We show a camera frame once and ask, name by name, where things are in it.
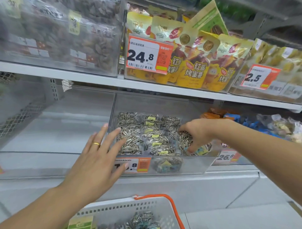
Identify person's right hand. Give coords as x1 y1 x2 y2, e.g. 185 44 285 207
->
178 118 227 155

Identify person's left hand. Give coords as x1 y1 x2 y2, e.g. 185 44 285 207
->
59 123 130 201

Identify green snack packet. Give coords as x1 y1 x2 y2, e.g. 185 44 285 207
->
68 215 95 229

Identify white orange shopping basket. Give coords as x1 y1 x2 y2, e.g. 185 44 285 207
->
67 194 186 229

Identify sunflower seed packets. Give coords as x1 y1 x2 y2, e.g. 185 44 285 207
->
116 111 185 173

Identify white store shelf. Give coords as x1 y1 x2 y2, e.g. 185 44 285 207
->
0 0 302 209

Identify pile of seed packets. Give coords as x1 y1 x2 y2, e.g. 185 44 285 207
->
97 210 161 229

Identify person's right forearm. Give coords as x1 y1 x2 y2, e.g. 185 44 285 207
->
217 120 302 206

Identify bin of yellow snacks 2.5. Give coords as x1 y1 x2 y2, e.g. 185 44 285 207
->
229 38 302 105

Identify orange and blue snack packets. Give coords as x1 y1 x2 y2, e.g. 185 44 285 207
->
200 105 261 166

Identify empty clear plastic bin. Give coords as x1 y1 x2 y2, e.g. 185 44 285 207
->
0 77 116 180

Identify stack of yellow snack bags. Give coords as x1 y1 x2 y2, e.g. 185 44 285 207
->
126 5 254 93

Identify pile of white popcorn bags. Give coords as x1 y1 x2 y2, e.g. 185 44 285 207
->
256 113 302 144

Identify white paper scrap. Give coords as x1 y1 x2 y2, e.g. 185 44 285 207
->
61 79 74 93

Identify green beige snack bag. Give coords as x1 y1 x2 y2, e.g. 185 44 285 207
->
186 0 229 36

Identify clear bin of nut bags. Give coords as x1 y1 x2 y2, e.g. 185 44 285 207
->
0 0 121 74

